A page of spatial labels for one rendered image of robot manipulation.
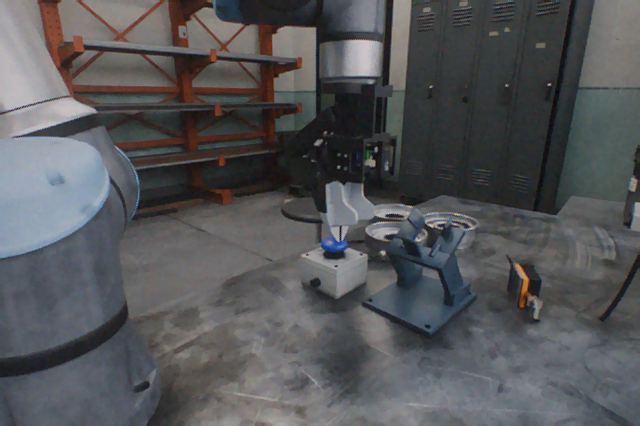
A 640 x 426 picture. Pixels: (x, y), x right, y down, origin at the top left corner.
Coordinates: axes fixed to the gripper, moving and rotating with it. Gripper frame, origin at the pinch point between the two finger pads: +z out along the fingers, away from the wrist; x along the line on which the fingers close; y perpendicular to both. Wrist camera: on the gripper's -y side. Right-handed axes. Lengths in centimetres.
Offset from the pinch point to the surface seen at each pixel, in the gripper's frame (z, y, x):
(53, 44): -56, -340, 54
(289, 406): 8.2, 12.6, -20.6
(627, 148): 21, 1, 340
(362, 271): 6.0, 3.4, 2.3
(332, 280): 5.6, 2.7, -3.5
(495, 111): -5, -83, 290
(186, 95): -18, -349, 167
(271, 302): 8.2, -2.4, -10.2
